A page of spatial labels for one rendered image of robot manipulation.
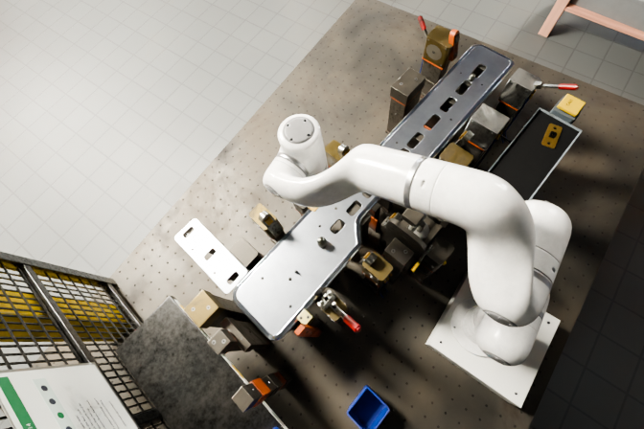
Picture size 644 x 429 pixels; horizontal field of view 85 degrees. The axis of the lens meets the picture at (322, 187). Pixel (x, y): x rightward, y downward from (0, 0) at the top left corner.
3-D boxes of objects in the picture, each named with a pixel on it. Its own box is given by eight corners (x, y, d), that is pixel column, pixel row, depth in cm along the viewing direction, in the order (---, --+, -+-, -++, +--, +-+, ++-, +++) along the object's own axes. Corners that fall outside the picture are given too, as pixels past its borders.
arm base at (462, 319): (520, 324, 120) (541, 319, 104) (489, 370, 116) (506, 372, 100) (471, 286, 128) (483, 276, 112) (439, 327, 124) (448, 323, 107)
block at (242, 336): (252, 321, 138) (225, 316, 111) (273, 343, 134) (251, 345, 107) (246, 327, 138) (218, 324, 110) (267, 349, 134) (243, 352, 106)
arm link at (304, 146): (311, 189, 76) (333, 155, 79) (302, 160, 64) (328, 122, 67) (280, 171, 79) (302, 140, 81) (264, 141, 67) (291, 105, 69)
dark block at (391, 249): (385, 264, 142) (395, 237, 104) (400, 276, 140) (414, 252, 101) (378, 274, 141) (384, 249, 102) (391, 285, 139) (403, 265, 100)
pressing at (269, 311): (470, 39, 147) (471, 36, 145) (519, 64, 139) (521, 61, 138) (227, 295, 115) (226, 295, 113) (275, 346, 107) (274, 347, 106)
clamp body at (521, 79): (487, 122, 164) (519, 66, 130) (510, 136, 160) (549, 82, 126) (477, 132, 162) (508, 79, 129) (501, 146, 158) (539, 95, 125)
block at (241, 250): (258, 249, 150) (237, 231, 124) (277, 268, 146) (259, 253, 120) (245, 262, 148) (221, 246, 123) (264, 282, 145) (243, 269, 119)
